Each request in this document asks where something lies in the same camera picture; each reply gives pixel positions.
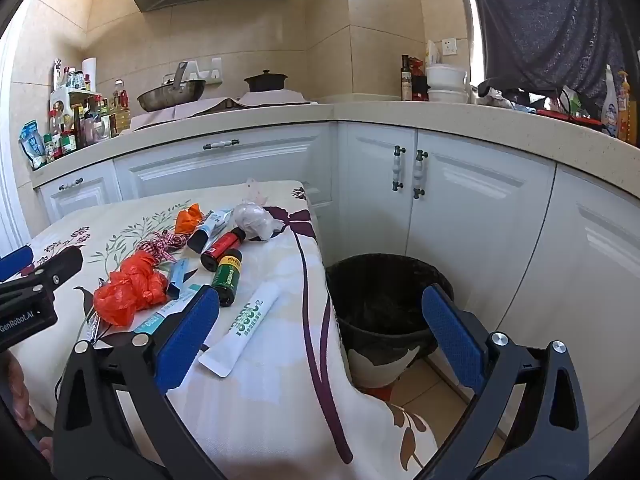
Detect white tube green lettering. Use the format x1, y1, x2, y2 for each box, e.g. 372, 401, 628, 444
198, 283, 279, 377

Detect red black handheld appliance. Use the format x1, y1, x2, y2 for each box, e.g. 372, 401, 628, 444
535, 107, 603, 133

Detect white spray bottle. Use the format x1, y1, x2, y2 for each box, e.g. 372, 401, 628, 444
601, 65, 621, 136

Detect pale pink stove cloth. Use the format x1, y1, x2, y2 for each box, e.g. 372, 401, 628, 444
117, 91, 321, 133

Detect dark curtain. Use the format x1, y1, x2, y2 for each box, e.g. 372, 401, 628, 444
465, 0, 640, 116

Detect green white packet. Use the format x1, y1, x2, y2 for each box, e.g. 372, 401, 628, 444
560, 87, 586, 117

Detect pink tinted clear plastic bag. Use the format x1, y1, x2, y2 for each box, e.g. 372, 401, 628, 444
243, 177, 271, 206

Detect red white checkered ribbon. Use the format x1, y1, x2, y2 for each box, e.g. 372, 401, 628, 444
137, 232, 187, 263

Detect red packet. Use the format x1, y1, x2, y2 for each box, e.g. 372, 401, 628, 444
409, 57, 430, 102

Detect white spice shelf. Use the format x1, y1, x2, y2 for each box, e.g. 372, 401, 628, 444
49, 87, 103, 111

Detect light blue tube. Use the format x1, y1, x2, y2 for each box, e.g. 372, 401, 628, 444
131, 258, 208, 335

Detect small orange plastic bag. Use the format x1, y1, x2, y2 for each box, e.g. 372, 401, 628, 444
175, 203, 207, 235

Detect person's left hand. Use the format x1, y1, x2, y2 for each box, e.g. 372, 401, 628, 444
2, 352, 55, 463

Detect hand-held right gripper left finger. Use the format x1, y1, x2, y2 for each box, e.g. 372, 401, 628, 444
52, 285, 228, 480

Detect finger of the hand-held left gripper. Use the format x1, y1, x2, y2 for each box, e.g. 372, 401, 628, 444
0, 247, 33, 282
20, 246, 84, 294

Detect trash bin with black liner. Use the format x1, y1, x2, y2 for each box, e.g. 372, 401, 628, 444
325, 254, 456, 391

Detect crumpled pale cloth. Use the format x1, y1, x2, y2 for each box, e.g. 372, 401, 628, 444
477, 87, 536, 111

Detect small white cabinet door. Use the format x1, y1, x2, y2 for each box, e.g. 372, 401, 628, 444
37, 160, 123, 226

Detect steel wok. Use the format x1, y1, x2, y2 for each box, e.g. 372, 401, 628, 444
136, 61, 207, 113

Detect blue snack packet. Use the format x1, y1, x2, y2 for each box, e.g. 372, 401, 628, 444
19, 120, 47, 171

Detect wide white drawer front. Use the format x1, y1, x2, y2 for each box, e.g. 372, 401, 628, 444
112, 122, 333, 201

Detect red small bottle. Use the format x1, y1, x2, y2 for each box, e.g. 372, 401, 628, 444
200, 228, 246, 269

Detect floral tablecloth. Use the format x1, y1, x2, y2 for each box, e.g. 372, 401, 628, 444
10, 180, 438, 480

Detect green small bottle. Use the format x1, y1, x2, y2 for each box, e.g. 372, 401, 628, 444
211, 250, 242, 307

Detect large orange plastic bag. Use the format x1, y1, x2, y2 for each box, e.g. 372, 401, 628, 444
93, 252, 168, 327

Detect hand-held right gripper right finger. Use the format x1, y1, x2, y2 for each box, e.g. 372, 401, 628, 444
421, 284, 591, 480

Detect narrow white cabinet door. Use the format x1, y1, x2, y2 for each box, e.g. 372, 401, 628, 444
337, 122, 418, 271

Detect black lidded pot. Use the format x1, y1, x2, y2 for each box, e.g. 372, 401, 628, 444
244, 70, 289, 93

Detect group of condiment bottles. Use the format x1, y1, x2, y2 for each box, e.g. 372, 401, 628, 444
42, 60, 133, 161

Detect white blue tube black cap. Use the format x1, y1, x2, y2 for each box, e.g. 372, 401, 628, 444
187, 208, 236, 254

